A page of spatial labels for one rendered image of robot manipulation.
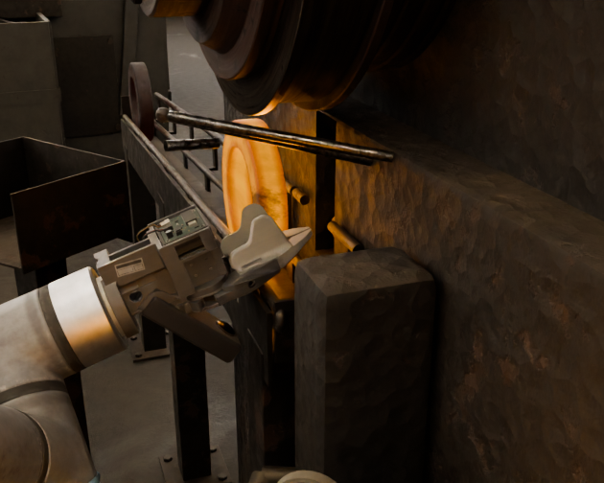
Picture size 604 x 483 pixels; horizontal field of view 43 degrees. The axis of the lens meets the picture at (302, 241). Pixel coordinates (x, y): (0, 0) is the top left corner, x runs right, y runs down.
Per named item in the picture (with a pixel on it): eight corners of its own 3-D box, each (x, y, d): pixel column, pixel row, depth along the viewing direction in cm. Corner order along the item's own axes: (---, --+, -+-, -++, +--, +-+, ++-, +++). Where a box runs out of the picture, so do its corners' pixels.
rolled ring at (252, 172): (229, 87, 89) (256, 86, 90) (217, 191, 104) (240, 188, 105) (268, 208, 79) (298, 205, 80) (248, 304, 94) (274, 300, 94)
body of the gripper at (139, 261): (217, 225, 71) (95, 278, 69) (246, 299, 75) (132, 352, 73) (199, 200, 78) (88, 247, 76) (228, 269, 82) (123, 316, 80)
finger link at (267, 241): (308, 200, 74) (220, 239, 73) (324, 251, 77) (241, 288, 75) (297, 191, 77) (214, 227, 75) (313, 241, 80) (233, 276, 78)
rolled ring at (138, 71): (134, 65, 170) (150, 64, 171) (126, 60, 187) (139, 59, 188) (142, 148, 175) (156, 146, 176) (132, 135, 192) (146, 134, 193)
